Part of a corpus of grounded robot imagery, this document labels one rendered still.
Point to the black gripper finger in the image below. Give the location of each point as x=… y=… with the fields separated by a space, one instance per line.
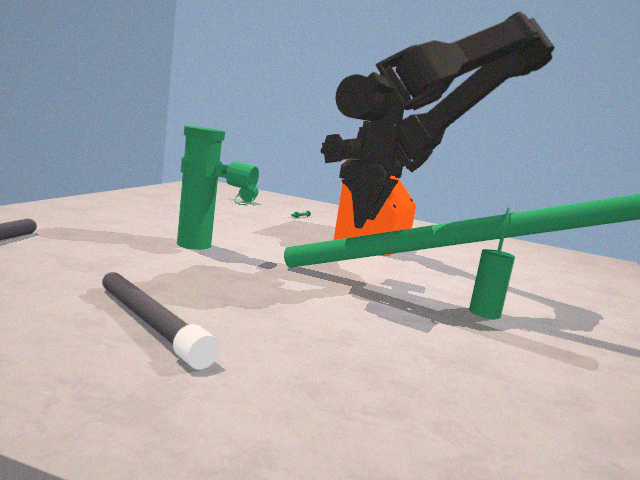
x=364 y=198
x=389 y=186

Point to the green post with cap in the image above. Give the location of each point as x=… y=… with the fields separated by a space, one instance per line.
x=198 y=194

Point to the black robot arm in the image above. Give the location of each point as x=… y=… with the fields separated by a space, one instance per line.
x=512 y=48

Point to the green horizontal pipe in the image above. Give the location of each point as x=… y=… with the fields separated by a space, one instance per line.
x=570 y=216

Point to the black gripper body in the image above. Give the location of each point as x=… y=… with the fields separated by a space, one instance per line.
x=377 y=164

